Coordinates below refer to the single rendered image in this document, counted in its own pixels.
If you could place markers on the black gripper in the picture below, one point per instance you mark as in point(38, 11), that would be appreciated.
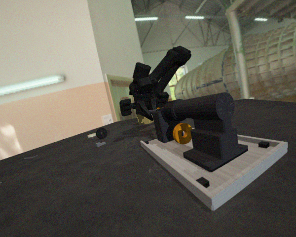
point(141, 103)

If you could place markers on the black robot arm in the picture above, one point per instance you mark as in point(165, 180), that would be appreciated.
point(157, 81)

